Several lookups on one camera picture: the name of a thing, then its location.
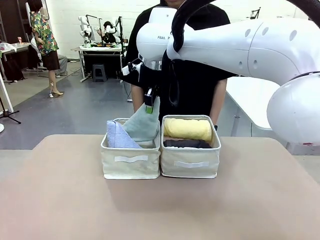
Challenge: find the teal triangle towel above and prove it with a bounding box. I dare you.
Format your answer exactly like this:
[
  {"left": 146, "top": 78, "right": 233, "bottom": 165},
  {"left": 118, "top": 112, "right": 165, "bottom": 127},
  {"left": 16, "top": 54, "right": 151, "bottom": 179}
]
[{"left": 122, "top": 96, "right": 161, "bottom": 143}]

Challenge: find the white table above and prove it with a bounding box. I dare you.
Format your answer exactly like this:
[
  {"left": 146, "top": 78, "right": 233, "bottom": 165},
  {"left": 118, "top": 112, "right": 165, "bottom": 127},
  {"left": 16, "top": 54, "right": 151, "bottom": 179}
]
[{"left": 224, "top": 76, "right": 320, "bottom": 156}]

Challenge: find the dark gray towel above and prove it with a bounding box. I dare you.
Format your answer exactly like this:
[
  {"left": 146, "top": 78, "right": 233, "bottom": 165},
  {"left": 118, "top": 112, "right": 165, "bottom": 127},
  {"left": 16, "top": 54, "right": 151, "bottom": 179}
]
[{"left": 163, "top": 139, "right": 212, "bottom": 150}]

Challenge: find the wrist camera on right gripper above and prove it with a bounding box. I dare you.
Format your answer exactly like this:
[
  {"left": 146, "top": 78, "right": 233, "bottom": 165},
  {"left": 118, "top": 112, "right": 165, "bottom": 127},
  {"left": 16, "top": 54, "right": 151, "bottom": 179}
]
[{"left": 121, "top": 57, "right": 144, "bottom": 76}]

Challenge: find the background table with clutter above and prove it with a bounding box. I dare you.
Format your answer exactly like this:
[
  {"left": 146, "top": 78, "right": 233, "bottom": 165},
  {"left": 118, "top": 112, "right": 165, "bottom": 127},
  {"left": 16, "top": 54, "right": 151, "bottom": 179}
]
[{"left": 0, "top": 41, "right": 33, "bottom": 55}]

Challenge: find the light blue triangle towel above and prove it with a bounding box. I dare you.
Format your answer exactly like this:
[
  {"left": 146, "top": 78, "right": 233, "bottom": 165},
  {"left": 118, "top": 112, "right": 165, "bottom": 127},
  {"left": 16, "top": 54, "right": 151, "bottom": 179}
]
[{"left": 106, "top": 120, "right": 143, "bottom": 149}]

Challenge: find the white board frame leg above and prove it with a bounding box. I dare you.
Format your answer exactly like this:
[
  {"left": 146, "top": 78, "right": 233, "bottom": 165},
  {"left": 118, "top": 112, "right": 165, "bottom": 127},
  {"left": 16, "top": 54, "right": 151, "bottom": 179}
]
[{"left": 0, "top": 71, "right": 15, "bottom": 113}]

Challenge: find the person's left forearm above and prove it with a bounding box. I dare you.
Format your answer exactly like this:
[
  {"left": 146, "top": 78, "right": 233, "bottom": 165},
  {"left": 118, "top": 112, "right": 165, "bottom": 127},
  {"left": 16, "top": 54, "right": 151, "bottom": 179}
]
[{"left": 210, "top": 78, "right": 228, "bottom": 121}]

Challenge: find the background robot workbench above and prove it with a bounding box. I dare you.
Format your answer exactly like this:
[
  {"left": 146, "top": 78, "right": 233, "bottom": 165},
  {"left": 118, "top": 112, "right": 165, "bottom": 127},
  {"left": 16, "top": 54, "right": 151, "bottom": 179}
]
[{"left": 78, "top": 43, "right": 130, "bottom": 83}]

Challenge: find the woman in floral shirt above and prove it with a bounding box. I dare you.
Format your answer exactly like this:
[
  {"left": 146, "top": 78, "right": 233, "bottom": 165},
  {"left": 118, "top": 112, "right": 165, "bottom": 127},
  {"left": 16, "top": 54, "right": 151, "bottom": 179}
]
[{"left": 26, "top": 0, "right": 65, "bottom": 97}]

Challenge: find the black cable sleeve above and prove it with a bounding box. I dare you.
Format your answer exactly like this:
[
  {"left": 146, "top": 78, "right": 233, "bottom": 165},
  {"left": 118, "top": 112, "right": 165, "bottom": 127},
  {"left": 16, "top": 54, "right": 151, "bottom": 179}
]
[{"left": 164, "top": 0, "right": 219, "bottom": 108}]

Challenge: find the black step stool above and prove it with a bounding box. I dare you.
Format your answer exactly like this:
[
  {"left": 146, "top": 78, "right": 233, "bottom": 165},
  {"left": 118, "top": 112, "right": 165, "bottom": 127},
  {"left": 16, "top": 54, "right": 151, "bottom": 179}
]
[{"left": 91, "top": 64, "right": 108, "bottom": 83}]

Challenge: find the person's right forearm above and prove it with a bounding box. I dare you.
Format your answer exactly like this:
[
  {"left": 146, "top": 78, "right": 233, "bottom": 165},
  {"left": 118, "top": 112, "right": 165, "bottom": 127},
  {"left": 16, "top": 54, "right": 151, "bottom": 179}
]
[{"left": 131, "top": 83, "right": 145, "bottom": 115}]

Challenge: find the yellow towel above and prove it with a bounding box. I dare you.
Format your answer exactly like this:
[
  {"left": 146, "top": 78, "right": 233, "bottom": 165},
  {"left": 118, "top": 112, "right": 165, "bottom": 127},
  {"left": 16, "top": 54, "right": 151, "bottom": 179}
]
[{"left": 163, "top": 117, "right": 213, "bottom": 142}]

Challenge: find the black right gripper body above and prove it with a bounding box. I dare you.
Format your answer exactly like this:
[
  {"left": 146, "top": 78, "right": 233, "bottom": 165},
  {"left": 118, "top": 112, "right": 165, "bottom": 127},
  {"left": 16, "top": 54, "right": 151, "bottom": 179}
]
[{"left": 139, "top": 67, "right": 162, "bottom": 93}]

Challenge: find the black floor tripod stand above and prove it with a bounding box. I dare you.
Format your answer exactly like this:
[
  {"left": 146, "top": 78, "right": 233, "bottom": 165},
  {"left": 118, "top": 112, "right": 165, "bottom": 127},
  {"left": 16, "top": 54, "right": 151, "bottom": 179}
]
[{"left": 0, "top": 96, "right": 22, "bottom": 125}]

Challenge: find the person in black shirt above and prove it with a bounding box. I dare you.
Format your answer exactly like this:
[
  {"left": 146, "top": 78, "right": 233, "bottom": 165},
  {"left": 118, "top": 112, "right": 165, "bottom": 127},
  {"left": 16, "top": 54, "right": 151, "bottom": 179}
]
[{"left": 121, "top": 0, "right": 232, "bottom": 123}]

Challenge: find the beige fabric storage box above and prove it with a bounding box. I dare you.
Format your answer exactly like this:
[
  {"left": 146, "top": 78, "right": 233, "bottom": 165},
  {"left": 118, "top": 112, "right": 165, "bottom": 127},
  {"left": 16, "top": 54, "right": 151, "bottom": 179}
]
[
  {"left": 159, "top": 114, "right": 222, "bottom": 179},
  {"left": 100, "top": 117, "right": 161, "bottom": 180}
]

